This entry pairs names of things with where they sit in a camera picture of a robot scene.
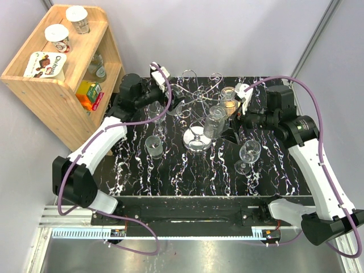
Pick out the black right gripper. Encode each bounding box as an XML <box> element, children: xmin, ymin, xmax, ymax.
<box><xmin>218</xmin><ymin>99</ymin><xmax>278</xmax><ymax>145</ymax></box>

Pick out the clear smooth wine glass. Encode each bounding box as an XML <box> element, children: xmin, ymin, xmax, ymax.
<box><xmin>147</xmin><ymin>101</ymin><xmax>167</xmax><ymax>136</ymax></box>

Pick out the frosted short goblet front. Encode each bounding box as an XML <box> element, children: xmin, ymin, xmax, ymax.
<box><xmin>204</xmin><ymin>105</ymin><xmax>229</xmax><ymax>139</ymax></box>

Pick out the patterned glass goblet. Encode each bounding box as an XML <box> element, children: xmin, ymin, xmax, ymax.
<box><xmin>220</xmin><ymin>87</ymin><xmax>239</xmax><ymax>116</ymax></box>

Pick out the chrome wine glass rack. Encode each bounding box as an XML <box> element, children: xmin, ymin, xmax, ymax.
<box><xmin>175</xmin><ymin>69</ymin><xmax>223</xmax><ymax>153</ymax></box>

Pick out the clear patterned short goblet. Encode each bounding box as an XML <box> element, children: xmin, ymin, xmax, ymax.
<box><xmin>144</xmin><ymin>135</ymin><xmax>163</xmax><ymax>159</ymax></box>

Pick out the ribbed glass goblet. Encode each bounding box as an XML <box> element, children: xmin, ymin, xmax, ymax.
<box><xmin>171</xmin><ymin>85</ymin><xmax>185</xmax><ymax>107</ymax></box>

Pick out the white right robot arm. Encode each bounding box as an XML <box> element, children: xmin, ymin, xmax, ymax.
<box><xmin>221</xmin><ymin>84</ymin><xmax>363</xmax><ymax>246</ymax></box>

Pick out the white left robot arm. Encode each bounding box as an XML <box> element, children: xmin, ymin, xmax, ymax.
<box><xmin>52</xmin><ymin>67</ymin><xmax>181</xmax><ymax>225</ymax></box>

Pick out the clear wine glass right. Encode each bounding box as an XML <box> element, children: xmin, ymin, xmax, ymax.
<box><xmin>234</xmin><ymin>140</ymin><xmax>261</xmax><ymax>175</ymax></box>

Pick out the red packaged item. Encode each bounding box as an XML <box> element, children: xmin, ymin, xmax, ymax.
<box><xmin>92</xmin><ymin>92</ymin><xmax>104</xmax><ymax>111</ymax></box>

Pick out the glass bottle on shelf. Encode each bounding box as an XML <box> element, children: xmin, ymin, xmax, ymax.
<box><xmin>87</xmin><ymin>51</ymin><xmax>107</xmax><ymax>83</ymax></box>

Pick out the orange juice carton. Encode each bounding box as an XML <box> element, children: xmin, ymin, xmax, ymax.
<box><xmin>76</xmin><ymin>80</ymin><xmax>102</xmax><ymax>111</ymax></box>

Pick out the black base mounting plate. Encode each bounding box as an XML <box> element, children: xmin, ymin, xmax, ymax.
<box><xmin>91</xmin><ymin>196</ymin><xmax>286</xmax><ymax>239</ymax></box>

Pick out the wooden shelf unit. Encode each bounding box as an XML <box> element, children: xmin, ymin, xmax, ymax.
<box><xmin>1</xmin><ymin>5</ymin><xmax>125</xmax><ymax>151</ymax></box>

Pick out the clear cup white lid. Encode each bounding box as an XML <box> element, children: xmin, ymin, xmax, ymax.
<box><xmin>65</xmin><ymin>6</ymin><xmax>90</xmax><ymax>35</ymax></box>

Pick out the white lidded yogurt cup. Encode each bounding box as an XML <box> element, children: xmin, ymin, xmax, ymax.
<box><xmin>44</xmin><ymin>24</ymin><xmax>72</xmax><ymax>53</ymax></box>

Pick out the Chobani yogurt cup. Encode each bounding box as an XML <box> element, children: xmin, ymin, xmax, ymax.
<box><xmin>23</xmin><ymin>51</ymin><xmax>67</xmax><ymax>81</ymax></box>

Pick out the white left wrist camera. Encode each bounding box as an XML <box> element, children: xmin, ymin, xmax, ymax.
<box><xmin>150</xmin><ymin>62</ymin><xmax>171</xmax><ymax>92</ymax></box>

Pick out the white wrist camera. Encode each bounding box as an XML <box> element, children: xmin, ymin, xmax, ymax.
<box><xmin>150</xmin><ymin>62</ymin><xmax>171</xmax><ymax>92</ymax></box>
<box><xmin>234</xmin><ymin>82</ymin><xmax>253</xmax><ymax>115</ymax></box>

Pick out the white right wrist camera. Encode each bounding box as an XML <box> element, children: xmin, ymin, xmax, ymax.
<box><xmin>234</xmin><ymin>82</ymin><xmax>253</xmax><ymax>115</ymax></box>

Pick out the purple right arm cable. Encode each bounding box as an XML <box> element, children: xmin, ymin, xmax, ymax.
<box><xmin>244</xmin><ymin>75</ymin><xmax>363</xmax><ymax>259</ymax></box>

